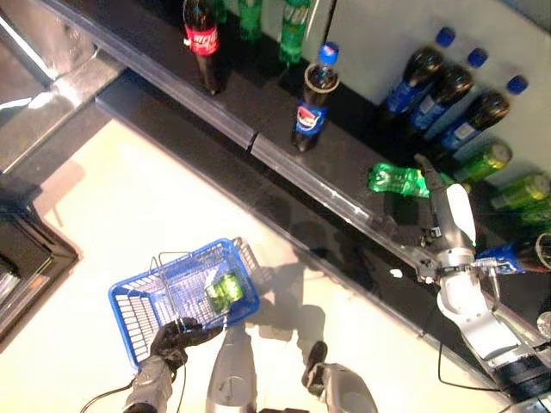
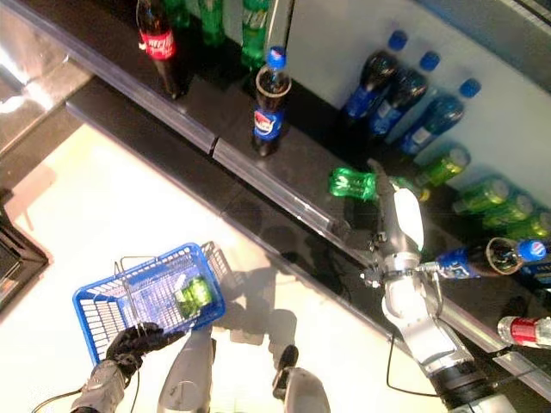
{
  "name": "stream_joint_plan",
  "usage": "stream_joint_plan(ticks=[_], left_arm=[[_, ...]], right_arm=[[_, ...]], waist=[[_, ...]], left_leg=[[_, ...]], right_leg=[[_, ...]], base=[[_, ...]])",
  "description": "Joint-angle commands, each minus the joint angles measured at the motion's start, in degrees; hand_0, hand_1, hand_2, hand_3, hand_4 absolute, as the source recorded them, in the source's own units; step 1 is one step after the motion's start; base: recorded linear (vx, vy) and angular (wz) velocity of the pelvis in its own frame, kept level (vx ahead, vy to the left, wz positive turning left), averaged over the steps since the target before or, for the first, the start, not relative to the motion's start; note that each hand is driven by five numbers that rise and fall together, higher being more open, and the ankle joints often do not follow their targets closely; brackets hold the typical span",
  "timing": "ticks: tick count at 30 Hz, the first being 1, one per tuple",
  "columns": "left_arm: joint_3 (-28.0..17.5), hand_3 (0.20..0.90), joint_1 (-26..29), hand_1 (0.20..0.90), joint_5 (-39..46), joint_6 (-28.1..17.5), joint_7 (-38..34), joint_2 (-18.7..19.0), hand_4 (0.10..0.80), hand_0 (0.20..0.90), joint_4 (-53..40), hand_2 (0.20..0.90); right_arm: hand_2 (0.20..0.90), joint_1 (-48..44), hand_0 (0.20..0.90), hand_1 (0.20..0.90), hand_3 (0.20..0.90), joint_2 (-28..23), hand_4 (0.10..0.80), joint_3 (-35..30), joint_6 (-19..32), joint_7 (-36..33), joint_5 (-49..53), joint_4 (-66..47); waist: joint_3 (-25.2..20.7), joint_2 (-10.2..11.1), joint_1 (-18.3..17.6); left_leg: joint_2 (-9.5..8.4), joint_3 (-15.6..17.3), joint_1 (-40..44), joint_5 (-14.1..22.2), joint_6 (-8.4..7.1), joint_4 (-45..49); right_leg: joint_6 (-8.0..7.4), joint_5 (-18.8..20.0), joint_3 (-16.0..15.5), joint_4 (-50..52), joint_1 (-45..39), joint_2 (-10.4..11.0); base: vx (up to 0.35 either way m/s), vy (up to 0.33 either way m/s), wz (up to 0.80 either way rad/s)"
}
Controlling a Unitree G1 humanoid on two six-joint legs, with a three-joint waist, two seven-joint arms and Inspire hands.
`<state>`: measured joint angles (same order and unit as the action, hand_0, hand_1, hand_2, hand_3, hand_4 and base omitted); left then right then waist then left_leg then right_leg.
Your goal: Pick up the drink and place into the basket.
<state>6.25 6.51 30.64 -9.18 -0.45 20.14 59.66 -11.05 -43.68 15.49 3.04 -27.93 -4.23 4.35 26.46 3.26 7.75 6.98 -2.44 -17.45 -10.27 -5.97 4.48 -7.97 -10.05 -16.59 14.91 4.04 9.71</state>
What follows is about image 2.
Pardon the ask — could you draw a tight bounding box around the black shelf board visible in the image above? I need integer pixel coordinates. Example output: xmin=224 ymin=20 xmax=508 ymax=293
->
xmin=214 ymin=64 xmax=551 ymax=345
xmin=21 ymin=0 xmax=268 ymax=143

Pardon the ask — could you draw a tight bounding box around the silver left robot leg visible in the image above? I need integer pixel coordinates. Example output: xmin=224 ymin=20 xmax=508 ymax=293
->
xmin=157 ymin=329 xmax=217 ymax=413

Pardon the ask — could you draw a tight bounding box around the blue plastic shopping basket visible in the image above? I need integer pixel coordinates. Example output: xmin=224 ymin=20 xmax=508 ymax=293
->
xmin=71 ymin=242 xmax=227 ymax=367

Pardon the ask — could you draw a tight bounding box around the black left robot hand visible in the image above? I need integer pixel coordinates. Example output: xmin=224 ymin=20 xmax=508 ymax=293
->
xmin=105 ymin=322 xmax=187 ymax=376

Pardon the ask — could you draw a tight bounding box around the white right hand back plate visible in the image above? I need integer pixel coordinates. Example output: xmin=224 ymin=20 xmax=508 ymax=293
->
xmin=392 ymin=188 xmax=426 ymax=251

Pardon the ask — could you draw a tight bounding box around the clear water bottle red label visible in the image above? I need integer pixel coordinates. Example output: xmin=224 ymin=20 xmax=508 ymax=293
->
xmin=497 ymin=316 xmax=551 ymax=349

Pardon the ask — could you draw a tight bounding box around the green drink container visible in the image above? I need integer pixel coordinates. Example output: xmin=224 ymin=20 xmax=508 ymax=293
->
xmin=173 ymin=274 xmax=215 ymax=320

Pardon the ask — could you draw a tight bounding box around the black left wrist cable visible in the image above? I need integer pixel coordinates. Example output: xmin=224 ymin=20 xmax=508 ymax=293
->
xmin=32 ymin=367 xmax=142 ymax=413

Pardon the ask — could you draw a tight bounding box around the blue box yellow print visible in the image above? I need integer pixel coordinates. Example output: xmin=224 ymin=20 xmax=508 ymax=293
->
xmin=520 ymin=262 xmax=551 ymax=285

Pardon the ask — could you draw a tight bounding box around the clear plastic price rail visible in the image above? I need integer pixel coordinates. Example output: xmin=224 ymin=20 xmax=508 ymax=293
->
xmin=10 ymin=0 xmax=218 ymax=155
xmin=213 ymin=137 xmax=511 ymax=354
xmin=492 ymin=350 xmax=551 ymax=391

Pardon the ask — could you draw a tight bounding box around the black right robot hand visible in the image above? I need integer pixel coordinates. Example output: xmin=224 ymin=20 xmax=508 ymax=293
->
xmin=367 ymin=157 xmax=423 ymax=259

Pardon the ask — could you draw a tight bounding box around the Coca-Cola bottle red label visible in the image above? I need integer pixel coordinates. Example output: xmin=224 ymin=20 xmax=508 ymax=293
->
xmin=136 ymin=0 xmax=191 ymax=101

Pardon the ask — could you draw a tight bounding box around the black display stand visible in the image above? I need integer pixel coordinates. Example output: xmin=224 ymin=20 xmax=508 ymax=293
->
xmin=0 ymin=188 xmax=51 ymax=311

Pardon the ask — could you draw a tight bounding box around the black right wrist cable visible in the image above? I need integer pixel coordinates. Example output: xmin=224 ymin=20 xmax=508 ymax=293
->
xmin=385 ymin=333 xmax=440 ymax=398

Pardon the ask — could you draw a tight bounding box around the shelf upright post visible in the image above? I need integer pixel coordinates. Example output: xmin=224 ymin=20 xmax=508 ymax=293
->
xmin=269 ymin=0 xmax=297 ymax=49

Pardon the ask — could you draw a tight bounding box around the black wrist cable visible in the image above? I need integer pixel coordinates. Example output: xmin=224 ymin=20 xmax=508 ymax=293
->
xmin=385 ymin=333 xmax=440 ymax=398
xmin=32 ymin=367 xmax=142 ymax=413

